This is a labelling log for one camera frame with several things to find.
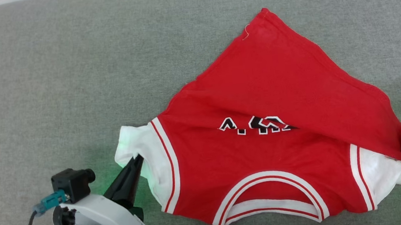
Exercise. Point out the red white basketball jersey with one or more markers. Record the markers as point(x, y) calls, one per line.
point(258, 95)

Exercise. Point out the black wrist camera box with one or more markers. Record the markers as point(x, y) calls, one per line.
point(72, 183)

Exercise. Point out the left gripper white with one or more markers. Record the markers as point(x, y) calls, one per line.
point(110, 215)

